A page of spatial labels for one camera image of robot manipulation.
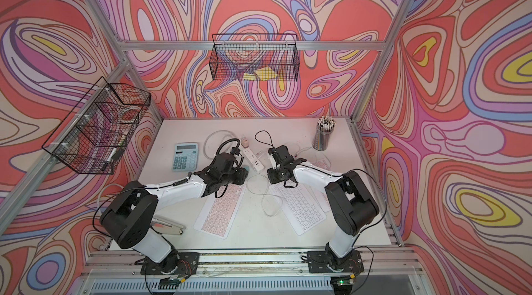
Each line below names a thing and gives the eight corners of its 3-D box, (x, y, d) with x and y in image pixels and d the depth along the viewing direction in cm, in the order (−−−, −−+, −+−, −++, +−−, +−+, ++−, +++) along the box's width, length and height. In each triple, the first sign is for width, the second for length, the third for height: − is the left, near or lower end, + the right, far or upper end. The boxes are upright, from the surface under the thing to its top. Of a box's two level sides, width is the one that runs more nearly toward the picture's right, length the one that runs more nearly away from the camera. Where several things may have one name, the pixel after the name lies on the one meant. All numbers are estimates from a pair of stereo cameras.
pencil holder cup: (313, 150, 106) (319, 128, 93) (311, 138, 111) (317, 116, 98) (328, 150, 106) (337, 128, 93) (326, 138, 111) (333, 115, 98)
